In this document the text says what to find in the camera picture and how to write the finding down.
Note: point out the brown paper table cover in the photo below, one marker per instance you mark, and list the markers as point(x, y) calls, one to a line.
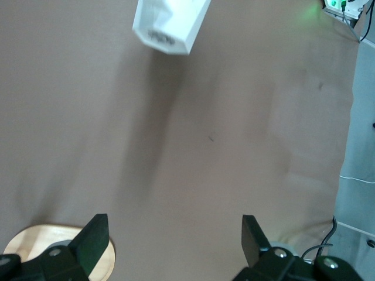
point(205, 117)

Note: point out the wooden cup rack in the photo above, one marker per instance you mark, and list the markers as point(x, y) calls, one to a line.
point(35, 237)

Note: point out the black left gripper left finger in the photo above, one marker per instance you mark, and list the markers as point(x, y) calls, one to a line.
point(88, 243)

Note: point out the white faceted cup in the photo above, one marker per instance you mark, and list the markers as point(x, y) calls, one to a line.
point(175, 26)

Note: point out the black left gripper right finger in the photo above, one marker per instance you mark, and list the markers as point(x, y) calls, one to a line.
point(255, 243)

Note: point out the grey connector box green light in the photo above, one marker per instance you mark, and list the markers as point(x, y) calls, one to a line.
point(337, 4)

